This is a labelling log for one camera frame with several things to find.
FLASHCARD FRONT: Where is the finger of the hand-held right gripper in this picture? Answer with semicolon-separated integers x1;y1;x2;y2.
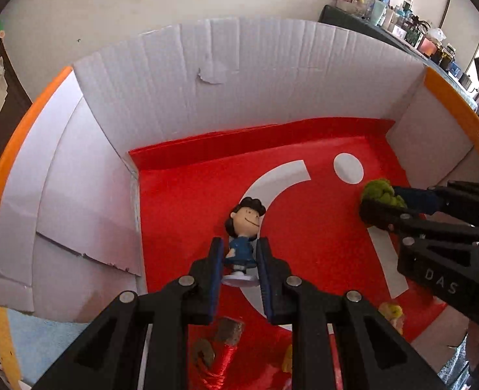
360;198;479;245
392;180;479;229

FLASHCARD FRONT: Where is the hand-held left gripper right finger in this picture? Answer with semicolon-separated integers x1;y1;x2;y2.
257;237;447;390

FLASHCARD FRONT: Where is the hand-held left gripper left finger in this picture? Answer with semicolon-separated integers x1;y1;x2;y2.
32;237;224;390

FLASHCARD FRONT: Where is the green knitted toy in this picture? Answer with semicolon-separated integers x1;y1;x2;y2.
361;178;407;212

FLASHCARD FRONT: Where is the black-haired girl figurine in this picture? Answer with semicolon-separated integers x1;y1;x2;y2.
222;196;266;287

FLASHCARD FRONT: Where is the yellow-green felt doll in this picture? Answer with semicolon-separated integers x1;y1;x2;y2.
379;301;405;336

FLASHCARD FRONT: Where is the wooden stick with red rope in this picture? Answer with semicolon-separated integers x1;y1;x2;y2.
191;317;246;390

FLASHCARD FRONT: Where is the orange cardboard box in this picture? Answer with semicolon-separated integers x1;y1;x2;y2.
0;16;479;390

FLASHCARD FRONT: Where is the clutter of jars and bottles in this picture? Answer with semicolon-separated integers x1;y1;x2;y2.
361;0;473;86

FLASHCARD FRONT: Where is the blue fleece blanket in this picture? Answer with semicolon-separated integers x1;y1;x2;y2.
7;311;91;388

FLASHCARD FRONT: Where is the dark wooden door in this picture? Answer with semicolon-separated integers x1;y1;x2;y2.
0;20;33;179

